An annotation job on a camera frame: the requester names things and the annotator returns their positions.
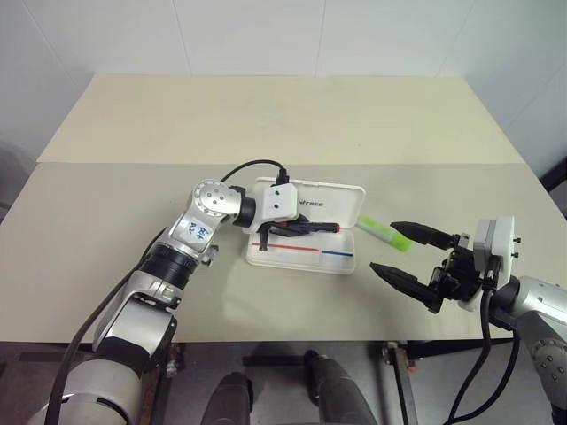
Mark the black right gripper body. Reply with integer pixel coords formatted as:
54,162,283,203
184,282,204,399
427,231,485,306

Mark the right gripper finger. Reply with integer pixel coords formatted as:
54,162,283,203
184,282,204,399
388,220,454,250
369,261,445,314

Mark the black object at wall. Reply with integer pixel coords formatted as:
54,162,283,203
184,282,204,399
538,152,567,192

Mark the black table frame with clamp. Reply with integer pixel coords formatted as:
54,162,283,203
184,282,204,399
380,339,488,425

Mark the dark table leg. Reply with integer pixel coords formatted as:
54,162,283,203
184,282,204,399
140,341,185,425

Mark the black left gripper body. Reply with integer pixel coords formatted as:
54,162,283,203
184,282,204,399
255,214,314,235

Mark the large dark rounded shape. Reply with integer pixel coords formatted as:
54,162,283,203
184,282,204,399
304,349,371,425

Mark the black marker with red end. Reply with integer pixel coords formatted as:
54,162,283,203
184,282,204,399
268,222,343,236

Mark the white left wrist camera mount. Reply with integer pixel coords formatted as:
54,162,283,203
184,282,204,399
258,182,301,222

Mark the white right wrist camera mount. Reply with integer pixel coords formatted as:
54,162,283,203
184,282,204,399
460,215,522,313

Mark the green marker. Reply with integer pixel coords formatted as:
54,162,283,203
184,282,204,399
356,214,414,253

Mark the small dark rounded shape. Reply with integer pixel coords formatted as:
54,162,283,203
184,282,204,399
206,371,254,425

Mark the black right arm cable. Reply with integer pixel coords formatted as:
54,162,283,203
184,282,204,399
446,259,522,425

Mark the white plastic pencil case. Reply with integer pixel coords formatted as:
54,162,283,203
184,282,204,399
245,175,367,276

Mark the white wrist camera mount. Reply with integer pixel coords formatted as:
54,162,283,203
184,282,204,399
460,215,522,313
258,182,301,222

